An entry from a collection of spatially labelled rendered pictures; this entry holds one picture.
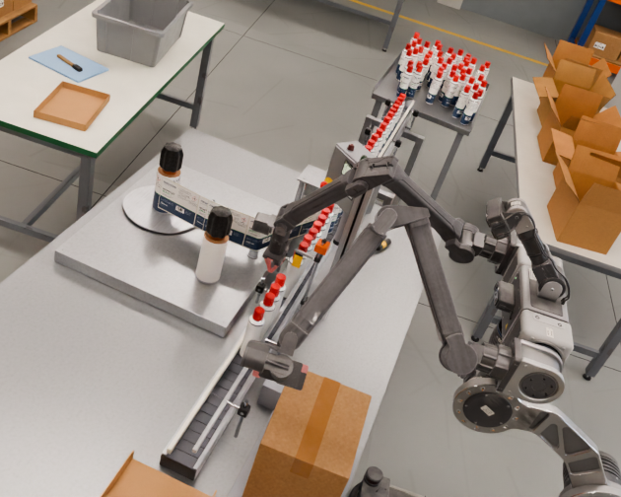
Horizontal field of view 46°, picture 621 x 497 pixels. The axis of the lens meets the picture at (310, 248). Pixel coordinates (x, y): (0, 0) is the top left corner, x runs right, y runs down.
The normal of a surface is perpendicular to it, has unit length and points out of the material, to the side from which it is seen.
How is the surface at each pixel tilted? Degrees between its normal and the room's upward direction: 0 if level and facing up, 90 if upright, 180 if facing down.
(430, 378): 0
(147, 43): 95
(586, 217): 90
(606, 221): 90
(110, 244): 0
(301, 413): 0
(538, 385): 90
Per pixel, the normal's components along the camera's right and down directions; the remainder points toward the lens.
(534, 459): 0.25, -0.77
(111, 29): -0.17, 0.64
